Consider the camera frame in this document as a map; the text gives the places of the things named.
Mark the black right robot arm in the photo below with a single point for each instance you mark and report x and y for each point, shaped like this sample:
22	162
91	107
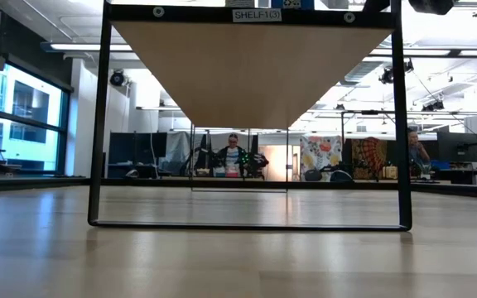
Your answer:
431	6

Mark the white shelf label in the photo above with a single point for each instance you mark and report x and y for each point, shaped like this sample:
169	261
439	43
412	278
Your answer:
257	15

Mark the long ceiling light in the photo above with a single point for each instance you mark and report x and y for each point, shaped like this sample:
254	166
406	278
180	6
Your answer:
89	47
412	52

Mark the wooden rectangular board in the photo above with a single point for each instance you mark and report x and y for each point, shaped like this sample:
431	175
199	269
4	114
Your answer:
247	74

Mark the white floral hanging cloth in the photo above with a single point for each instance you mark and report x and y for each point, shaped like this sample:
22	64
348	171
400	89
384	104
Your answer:
320	153

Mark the dark red patterned hanging cloth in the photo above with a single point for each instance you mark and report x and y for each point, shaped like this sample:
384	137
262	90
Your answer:
370	155

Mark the person in blue shirt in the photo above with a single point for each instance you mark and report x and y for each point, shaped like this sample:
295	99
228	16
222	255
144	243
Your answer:
417	155

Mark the black office chair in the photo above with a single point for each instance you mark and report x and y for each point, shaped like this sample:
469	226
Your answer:
341	176
313	175

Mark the black arms with green lights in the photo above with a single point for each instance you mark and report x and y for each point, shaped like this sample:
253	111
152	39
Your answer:
257	161

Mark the person in striped shirt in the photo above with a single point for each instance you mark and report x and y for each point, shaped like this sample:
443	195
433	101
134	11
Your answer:
232	155

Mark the black computer monitor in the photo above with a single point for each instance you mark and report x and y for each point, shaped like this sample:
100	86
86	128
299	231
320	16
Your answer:
458	147

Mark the round black ceiling device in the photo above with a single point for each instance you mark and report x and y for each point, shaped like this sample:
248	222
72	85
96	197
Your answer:
117	78

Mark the black partition screens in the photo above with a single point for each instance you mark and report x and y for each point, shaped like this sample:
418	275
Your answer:
137	147

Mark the large window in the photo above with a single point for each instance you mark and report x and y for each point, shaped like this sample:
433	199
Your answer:
27	103

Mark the black ceiling camera cluster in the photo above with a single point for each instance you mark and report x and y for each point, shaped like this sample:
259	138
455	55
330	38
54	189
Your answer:
386	75

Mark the black aluminium rig frame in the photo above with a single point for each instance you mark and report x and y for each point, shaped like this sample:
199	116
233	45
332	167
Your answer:
39	182

